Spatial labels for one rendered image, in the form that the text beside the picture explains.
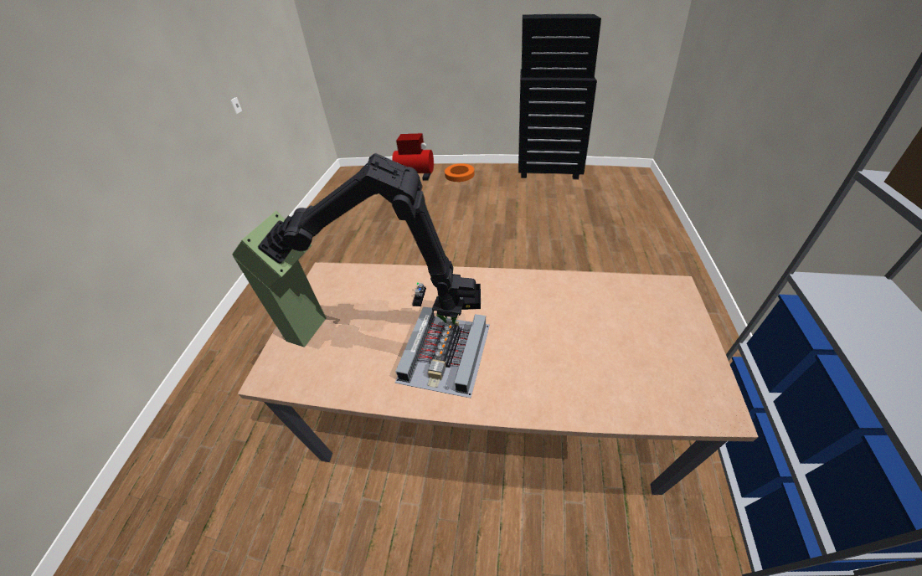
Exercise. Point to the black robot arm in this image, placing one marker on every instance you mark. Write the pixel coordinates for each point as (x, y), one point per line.
(396, 183)

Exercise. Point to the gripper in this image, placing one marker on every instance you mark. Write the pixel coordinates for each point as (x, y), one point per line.
(447, 307)

